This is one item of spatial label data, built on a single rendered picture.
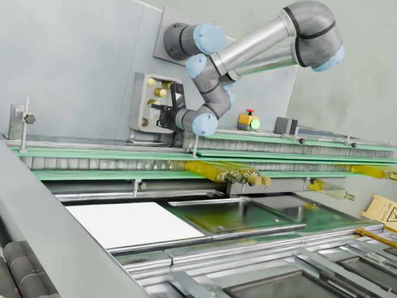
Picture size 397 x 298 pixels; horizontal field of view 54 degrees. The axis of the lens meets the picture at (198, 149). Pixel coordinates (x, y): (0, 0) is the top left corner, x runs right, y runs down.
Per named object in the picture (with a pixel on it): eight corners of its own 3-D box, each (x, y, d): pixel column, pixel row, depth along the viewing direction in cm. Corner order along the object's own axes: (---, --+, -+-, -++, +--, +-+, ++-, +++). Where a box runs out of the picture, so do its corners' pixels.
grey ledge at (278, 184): (217, 188, 190) (232, 196, 181) (220, 171, 189) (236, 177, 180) (329, 184, 249) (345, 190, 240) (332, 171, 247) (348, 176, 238)
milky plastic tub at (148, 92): (127, 127, 157) (137, 131, 150) (135, 71, 153) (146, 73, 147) (163, 129, 168) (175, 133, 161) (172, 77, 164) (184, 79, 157)
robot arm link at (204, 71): (330, -14, 113) (185, 72, 119) (341, 19, 118) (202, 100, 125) (313, -20, 123) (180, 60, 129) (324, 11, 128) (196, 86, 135)
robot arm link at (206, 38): (195, 18, 152) (218, 14, 141) (211, 47, 159) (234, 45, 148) (175, 36, 148) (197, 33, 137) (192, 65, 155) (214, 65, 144)
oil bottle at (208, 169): (186, 168, 164) (218, 184, 147) (188, 155, 163) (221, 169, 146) (197, 168, 167) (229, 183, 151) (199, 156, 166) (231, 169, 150)
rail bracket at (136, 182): (120, 189, 147) (136, 201, 137) (122, 172, 146) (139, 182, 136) (129, 189, 150) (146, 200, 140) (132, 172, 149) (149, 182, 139)
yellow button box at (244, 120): (236, 127, 193) (247, 130, 188) (239, 112, 192) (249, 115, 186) (246, 128, 198) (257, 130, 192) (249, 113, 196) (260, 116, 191)
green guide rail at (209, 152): (189, 151, 162) (201, 155, 156) (190, 148, 162) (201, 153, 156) (392, 159, 270) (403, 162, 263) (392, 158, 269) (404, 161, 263)
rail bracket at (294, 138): (279, 138, 195) (300, 143, 185) (282, 123, 194) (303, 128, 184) (284, 138, 198) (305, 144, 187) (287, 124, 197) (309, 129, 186)
